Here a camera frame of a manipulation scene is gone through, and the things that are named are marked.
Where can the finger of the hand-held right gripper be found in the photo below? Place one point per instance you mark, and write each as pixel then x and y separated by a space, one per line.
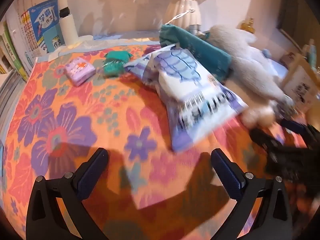
pixel 293 126
pixel 265 140

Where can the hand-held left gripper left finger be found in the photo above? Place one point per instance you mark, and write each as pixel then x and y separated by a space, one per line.
pixel 91 177

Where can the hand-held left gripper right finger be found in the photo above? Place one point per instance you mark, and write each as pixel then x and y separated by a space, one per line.
pixel 226 172

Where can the cream fluffy pompom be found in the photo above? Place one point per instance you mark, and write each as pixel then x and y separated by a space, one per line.
pixel 257 116

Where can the purple white snack bag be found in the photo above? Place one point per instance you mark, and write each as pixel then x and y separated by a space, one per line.
pixel 190 97

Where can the bamboo container with white label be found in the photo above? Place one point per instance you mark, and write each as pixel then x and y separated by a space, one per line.
pixel 300 80

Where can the grey plush toy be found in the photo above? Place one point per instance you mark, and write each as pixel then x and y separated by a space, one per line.
pixel 250 67

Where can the teal ribbed plastic tool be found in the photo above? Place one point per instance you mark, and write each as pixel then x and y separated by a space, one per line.
pixel 312 53

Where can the floral orange tablecloth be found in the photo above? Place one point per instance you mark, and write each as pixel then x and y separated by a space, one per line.
pixel 75 100

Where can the small purple tissue packet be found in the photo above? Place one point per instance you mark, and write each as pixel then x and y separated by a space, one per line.
pixel 80 71

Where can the amber perfume bottle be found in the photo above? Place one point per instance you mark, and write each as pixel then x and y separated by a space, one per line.
pixel 247 27

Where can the green cloth packet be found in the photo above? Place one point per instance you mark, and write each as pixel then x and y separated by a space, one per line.
pixel 113 63

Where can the row of books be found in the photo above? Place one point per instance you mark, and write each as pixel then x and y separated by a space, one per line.
pixel 15 55

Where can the white ribbed vase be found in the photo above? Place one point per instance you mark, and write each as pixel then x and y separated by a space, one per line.
pixel 182 12

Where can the blue study book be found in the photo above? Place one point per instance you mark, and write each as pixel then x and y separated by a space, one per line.
pixel 42 22

